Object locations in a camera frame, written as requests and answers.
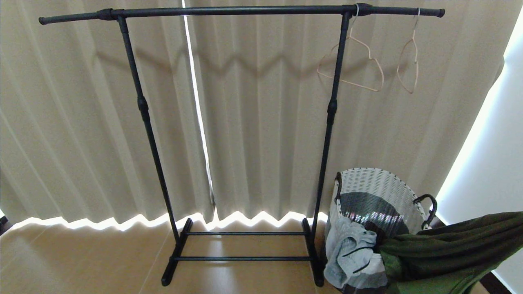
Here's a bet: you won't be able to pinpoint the pink clothes hanger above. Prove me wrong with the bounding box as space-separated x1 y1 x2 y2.
397 8 421 94
317 4 385 92

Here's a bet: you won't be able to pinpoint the green long-sleeved shirt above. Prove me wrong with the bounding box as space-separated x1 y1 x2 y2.
378 211 523 294

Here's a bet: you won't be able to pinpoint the white laundry basket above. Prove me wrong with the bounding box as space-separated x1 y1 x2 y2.
325 167 438 294

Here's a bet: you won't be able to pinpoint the black clothes rack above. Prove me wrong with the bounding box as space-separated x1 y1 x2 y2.
39 3 446 287

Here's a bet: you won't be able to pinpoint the pale grey shorts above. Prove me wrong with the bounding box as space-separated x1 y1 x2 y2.
324 216 389 290

